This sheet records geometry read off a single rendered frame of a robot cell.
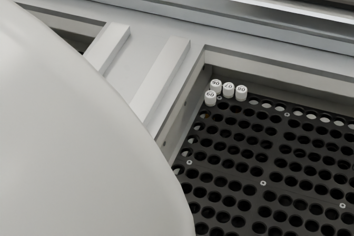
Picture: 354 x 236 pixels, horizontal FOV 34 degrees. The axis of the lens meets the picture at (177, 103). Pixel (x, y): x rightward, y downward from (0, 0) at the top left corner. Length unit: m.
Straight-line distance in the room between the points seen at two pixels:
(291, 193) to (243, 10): 0.19
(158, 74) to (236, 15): 0.11
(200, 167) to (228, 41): 0.14
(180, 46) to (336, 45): 0.16
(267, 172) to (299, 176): 0.03
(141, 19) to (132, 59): 0.07
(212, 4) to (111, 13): 0.12
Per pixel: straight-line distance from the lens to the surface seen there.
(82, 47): 0.80
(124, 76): 0.59
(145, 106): 0.54
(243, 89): 0.62
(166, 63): 0.58
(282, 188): 0.56
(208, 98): 0.61
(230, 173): 0.56
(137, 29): 0.65
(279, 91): 0.73
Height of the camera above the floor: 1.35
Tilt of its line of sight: 46 degrees down
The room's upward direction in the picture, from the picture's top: 3 degrees counter-clockwise
